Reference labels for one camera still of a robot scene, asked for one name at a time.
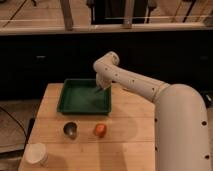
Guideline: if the orange fruit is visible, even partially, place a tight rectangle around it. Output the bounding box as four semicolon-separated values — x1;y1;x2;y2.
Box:
94;123;107;138

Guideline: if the black cabinet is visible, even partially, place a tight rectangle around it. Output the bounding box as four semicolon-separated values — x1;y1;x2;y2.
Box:
0;30;213;100

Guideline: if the metal cup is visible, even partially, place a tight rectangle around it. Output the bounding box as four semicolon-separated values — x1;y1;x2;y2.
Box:
63;122;77;139

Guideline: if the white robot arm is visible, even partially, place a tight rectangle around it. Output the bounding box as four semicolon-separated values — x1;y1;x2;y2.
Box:
93;52;213;171

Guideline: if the black cable left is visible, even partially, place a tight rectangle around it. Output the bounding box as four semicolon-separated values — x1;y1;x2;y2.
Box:
0;105;29;140

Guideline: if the green plastic tray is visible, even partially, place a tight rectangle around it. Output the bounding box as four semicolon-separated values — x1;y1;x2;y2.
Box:
57;79;111;115

